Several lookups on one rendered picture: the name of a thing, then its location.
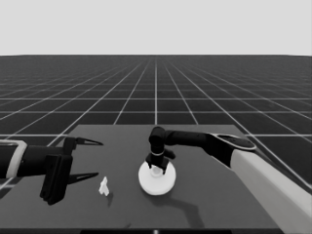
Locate large thick white disc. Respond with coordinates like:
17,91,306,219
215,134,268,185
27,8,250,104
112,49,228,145
137,158,177,196

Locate small white T-shaped piece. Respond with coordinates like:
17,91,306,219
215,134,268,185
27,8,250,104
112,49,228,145
97,176,110,198

